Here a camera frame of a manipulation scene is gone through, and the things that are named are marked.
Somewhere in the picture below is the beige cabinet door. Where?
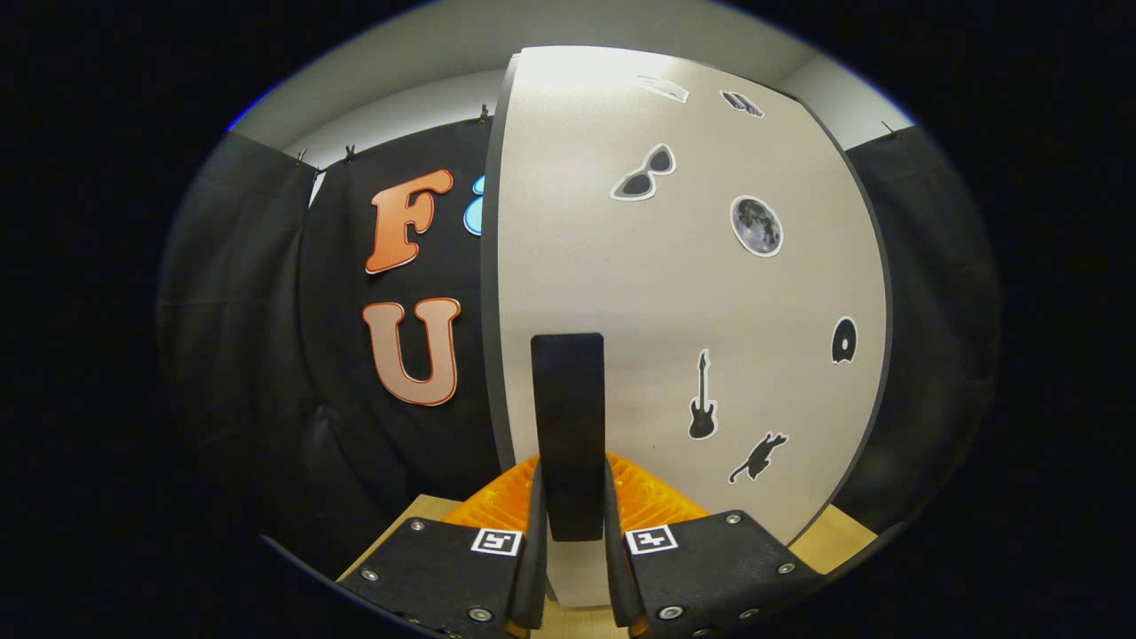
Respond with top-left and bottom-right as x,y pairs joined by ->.
493,46 -> 888,609

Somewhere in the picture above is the black cabinet door handle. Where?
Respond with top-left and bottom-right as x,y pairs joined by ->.
531,333 -> 606,542

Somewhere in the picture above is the grey cabinet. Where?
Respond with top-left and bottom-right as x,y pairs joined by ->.
479,44 -> 895,613

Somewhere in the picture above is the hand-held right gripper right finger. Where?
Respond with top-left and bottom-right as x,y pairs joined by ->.
605,453 -> 822,638

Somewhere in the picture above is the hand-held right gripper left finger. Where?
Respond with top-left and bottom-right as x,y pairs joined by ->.
337,454 -> 547,638

